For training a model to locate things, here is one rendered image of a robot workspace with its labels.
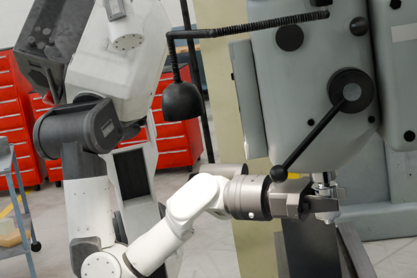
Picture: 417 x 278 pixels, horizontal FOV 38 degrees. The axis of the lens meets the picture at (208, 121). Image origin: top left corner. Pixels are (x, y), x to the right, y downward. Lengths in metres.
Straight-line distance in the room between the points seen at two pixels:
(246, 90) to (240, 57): 0.06
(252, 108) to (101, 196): 0.38
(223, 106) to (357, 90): 1.91
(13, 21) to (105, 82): 9.53
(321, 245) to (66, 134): 0.62
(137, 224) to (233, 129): 1.25
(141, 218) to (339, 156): 0.80
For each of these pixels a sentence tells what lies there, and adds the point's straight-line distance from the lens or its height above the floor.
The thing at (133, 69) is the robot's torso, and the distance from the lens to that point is 1.28.
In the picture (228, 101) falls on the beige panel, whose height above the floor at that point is 1.13.
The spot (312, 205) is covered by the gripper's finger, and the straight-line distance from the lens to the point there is 1.10.
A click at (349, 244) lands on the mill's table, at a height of 0.94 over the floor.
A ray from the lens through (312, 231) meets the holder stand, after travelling 1.41.
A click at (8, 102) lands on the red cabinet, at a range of 6.15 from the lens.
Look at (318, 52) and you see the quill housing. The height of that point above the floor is 1.52.
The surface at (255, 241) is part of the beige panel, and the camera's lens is 3.02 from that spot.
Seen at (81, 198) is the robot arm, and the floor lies 1.29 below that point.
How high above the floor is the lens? 1.64
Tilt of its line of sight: 12 degrees down
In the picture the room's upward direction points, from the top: 10 degrees counter-clockwise
